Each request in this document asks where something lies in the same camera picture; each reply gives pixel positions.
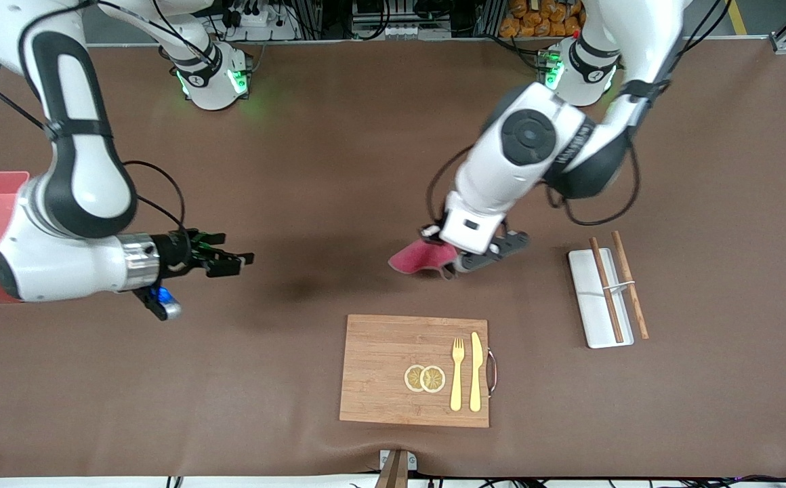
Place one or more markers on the light brown wooden stick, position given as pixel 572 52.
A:
pixel 630 285

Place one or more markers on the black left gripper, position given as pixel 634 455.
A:
pixel 433 236

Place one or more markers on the metal table corner bracket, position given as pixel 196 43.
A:
pixel 782 44

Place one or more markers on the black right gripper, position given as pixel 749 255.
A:
pixel 175 253

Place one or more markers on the wooden cutting board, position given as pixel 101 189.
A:
pixel 393 352

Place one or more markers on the white rectangular tray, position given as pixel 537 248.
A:
pixel 593 318

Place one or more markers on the lemon slice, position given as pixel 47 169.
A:
pixel 412 377
pixel 433 379

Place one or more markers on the yellow plastic fork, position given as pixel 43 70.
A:
pixel 457 379

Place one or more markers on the dark brown wooden stick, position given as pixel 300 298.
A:
pixel 606 291

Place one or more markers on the yellow plastic knife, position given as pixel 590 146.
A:
pixel 476 373

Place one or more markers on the table edge clamp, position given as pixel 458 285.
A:
pixel 396 471

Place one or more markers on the white power strip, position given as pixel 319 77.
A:
pixel 264 20

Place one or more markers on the orange packets pile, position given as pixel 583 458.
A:
pixel 535 20

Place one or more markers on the white band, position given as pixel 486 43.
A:
pixel 615 287

